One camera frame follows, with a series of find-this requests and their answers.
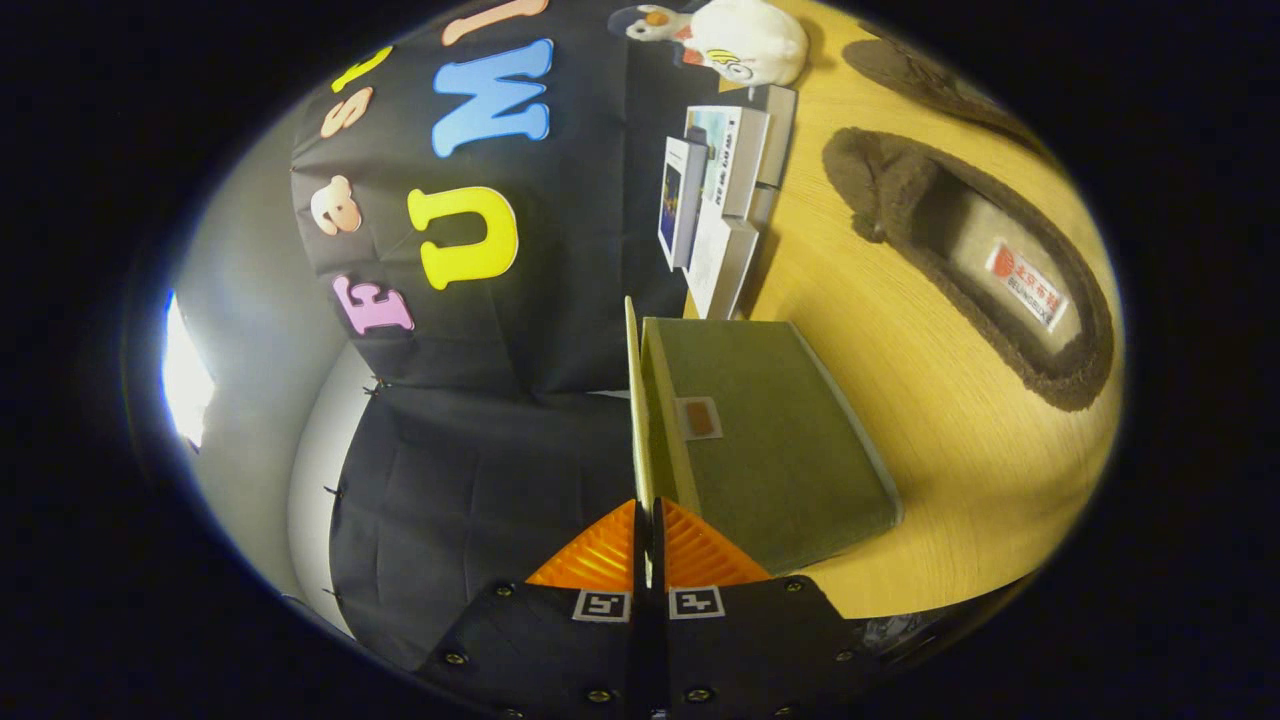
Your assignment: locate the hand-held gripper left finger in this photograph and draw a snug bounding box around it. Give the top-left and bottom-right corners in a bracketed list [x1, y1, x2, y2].
[415, 500, 657, 720]

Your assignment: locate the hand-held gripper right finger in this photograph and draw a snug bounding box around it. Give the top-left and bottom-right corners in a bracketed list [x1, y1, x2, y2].
[652, 498, 887, 720]

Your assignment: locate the green fabric storage box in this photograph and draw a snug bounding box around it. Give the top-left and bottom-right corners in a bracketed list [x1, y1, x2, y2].
[625, 296, 904, 576]

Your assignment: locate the brown fuzzy shoe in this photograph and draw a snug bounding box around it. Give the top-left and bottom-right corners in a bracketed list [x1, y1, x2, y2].
[842, 38, 1051, 151]
[822, 127, 1116, 413]

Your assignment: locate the white cover book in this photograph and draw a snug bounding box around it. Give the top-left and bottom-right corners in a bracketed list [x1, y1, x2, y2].
[685, 205, 761, 321]

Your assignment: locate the small dark blue cover book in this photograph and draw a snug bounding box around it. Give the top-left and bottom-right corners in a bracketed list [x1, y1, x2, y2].
[658, 137, 709, 271]

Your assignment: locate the large ceiling light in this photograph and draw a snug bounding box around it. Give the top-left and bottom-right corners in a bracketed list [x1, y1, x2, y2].
[163, 290, 217, 451]

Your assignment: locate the light blue cover book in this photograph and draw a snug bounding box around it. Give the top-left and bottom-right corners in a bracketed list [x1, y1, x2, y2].
[685, 105, 771, 219]

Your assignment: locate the black cover book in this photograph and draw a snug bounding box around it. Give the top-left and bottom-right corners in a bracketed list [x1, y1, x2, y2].
[750, 85, 798, 231]

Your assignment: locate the white seal plush toy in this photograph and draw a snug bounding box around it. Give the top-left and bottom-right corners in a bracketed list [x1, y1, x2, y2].
[680, 0, 809, 88]

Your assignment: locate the penguin plush toy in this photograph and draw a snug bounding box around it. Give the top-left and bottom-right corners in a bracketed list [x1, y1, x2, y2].
[608, 3, 701, 46]

